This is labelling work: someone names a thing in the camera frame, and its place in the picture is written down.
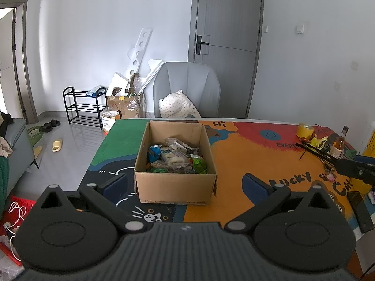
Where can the taped cardboard box of scraps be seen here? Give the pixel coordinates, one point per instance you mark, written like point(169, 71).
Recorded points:
point(126, 106)

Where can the clear packet of dark snacks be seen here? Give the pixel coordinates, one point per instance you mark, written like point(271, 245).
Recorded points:
point(181, 169)

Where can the red bag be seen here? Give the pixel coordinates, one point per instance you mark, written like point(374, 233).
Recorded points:
point(27, 205)

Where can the large green snack packet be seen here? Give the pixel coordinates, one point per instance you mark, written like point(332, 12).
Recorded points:
point(199, 165)

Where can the grey chair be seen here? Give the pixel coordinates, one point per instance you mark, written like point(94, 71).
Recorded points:
point(187, 79)

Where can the yellow tape roll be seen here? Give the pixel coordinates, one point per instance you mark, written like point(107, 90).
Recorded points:
point(304, 130)

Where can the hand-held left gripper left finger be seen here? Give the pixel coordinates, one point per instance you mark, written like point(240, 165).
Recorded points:
point(115, 185)

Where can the green rug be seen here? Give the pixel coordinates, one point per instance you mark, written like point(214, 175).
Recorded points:
point(33, 134)

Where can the grey sofa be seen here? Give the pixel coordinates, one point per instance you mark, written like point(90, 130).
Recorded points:
point(20, 143)

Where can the white light switch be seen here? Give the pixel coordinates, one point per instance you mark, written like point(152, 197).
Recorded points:
point(299, 28)

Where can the grey door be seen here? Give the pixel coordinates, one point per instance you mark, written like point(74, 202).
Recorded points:
point(228, 64)

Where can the tall white foam board with holes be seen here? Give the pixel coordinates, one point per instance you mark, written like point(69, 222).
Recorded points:
point(140, 49)

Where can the black shoe rack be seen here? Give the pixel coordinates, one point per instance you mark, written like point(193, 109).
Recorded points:
point(82, 105)

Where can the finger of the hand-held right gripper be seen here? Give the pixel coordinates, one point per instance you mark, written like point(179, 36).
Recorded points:
point(364, 159)
point(354, 171)

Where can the blue plastic bag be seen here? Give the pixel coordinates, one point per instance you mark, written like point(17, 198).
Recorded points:
point(95, 91)

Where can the small green snack packet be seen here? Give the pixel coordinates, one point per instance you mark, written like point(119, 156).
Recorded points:
point(156, 169)

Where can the white black snack packet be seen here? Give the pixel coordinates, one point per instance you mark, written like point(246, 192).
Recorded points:
point(175, 145)

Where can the blue white snack packet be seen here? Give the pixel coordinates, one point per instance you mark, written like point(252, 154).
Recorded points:
point(153, 152)

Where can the yellow green plastic wrapper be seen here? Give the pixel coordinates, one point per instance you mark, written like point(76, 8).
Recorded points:
point(319, 142)

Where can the pile of clothes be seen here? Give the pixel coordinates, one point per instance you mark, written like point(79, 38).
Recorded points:
point(4, 140)

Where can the white dotted pillow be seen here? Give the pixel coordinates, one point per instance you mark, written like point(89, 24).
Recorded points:
point(175, 105)

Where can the colourful cartoon table mat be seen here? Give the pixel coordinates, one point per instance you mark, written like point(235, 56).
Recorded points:
point(228, 181)

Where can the white foam piece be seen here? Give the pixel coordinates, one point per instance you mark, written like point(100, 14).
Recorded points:
point(152, 70)

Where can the yellow slipper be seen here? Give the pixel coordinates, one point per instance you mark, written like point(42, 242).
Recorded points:
point(57, 145)
point(37, 151)

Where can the orange white paper bag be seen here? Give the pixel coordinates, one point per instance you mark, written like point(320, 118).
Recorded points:
point(110, 123)

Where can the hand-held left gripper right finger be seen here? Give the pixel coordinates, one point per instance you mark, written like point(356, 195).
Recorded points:
point(255, 187)

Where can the glass bottle with label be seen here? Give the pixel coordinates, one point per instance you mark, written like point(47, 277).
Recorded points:
point(338, 146)

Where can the short white foam board with holes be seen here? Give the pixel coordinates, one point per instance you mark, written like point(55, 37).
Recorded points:
point(117, 82)

